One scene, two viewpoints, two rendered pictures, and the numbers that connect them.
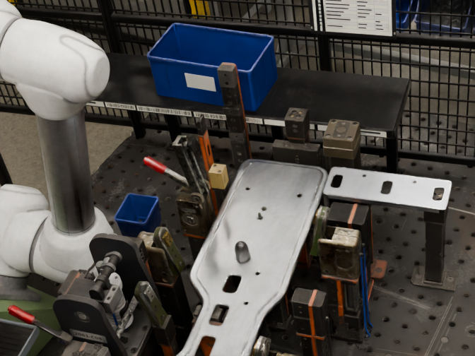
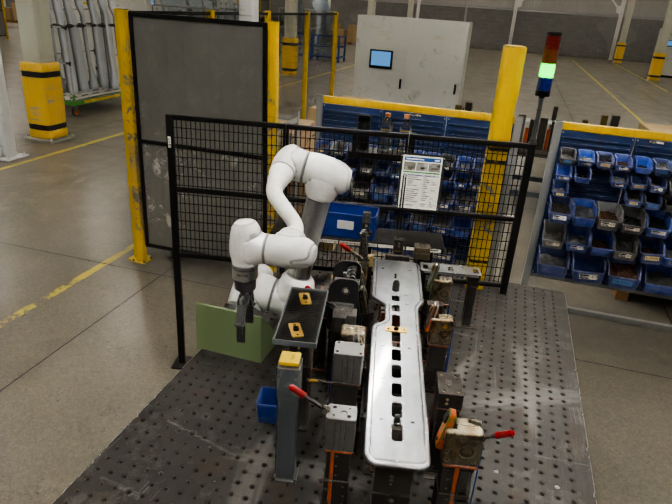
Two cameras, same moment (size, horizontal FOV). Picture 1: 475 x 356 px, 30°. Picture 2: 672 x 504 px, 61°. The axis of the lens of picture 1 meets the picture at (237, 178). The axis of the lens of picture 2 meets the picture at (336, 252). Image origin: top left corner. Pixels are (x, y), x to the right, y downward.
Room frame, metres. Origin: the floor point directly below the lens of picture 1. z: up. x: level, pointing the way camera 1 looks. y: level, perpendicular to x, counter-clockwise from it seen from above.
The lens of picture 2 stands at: (-0.63, 1.12, 2.14)
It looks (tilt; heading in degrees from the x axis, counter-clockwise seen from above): 23 degrees down; 338
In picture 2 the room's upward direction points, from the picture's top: 4 degrees clockwise
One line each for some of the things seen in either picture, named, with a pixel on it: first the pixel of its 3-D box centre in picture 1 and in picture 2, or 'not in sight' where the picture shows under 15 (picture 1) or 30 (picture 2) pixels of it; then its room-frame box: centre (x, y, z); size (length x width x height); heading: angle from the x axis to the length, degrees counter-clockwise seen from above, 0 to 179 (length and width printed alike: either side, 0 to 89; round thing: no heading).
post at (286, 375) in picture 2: not in sight; (287, 421); (0.75, 0.68, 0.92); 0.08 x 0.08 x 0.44; 64
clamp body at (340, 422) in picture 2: not in sight; (337, 460); (0.59, 0.57, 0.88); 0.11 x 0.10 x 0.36; 64
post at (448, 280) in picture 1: (435, 239); (469, 299); (1.44, -0.44, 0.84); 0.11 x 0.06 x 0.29; 64
